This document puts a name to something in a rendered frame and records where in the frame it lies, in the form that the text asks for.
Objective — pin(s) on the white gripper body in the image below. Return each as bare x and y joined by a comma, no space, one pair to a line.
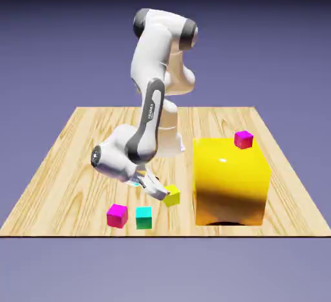
154,185

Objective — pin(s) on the small yellow cube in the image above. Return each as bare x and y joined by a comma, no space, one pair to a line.
172,195

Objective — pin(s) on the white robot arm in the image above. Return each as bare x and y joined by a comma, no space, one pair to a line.
147,74

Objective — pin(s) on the small teal cube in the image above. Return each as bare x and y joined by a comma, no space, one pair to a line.
143,218

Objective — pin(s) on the small magenta cube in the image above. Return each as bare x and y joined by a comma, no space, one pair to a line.
117,215
243,139

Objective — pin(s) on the large yellow box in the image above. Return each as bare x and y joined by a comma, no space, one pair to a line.
230,180

